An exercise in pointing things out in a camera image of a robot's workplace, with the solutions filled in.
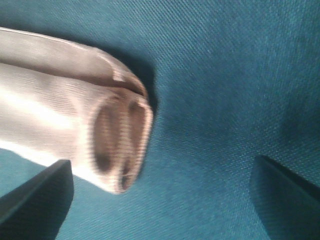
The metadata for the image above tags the black table cloth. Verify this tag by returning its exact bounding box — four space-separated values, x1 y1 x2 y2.
0 0 320 240

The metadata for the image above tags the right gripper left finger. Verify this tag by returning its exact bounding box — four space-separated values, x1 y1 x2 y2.
0 160 74 240

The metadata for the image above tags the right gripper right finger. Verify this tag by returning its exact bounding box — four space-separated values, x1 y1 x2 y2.
249 155 320 240

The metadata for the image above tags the brown towel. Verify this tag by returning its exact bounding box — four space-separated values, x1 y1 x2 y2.
0 27 153 194

